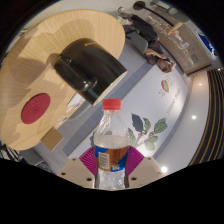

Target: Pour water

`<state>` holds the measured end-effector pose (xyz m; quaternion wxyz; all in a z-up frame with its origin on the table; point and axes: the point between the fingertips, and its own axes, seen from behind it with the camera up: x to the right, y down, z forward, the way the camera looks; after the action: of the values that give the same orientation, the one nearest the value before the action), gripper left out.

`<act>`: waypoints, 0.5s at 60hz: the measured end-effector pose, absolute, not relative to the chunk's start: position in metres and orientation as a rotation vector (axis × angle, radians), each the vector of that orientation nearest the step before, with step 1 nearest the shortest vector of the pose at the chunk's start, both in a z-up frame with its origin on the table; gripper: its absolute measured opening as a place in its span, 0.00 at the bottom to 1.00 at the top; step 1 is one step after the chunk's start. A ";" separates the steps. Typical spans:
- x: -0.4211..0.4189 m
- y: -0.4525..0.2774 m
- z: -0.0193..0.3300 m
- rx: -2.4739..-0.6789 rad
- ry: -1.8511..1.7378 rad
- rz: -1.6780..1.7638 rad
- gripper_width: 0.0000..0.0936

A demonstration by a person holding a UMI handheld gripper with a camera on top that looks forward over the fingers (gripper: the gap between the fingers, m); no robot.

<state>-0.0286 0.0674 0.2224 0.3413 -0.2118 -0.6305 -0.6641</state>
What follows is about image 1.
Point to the wooden wall panel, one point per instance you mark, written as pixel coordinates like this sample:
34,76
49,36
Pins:
186,50

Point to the black mug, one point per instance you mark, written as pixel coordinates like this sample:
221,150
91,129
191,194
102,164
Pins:
90,66

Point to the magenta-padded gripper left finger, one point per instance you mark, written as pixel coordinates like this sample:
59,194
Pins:
77,171

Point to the ceiling spotlights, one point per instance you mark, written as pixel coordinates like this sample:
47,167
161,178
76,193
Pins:
193,117

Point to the person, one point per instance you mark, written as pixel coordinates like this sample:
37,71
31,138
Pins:
146,30

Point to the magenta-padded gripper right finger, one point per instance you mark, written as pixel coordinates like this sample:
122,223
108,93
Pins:
146,170

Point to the grey chair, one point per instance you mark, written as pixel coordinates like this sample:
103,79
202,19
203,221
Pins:
138,41

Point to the clear red-capped drink bottle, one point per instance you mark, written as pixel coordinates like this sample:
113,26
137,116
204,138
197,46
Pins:
111,150

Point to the flat round red coaster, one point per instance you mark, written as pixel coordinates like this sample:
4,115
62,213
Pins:
35,108

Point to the coffee plant wall mural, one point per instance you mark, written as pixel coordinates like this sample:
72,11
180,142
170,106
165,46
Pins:
166,103

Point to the small round wooden table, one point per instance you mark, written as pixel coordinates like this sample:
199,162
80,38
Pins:
175,28

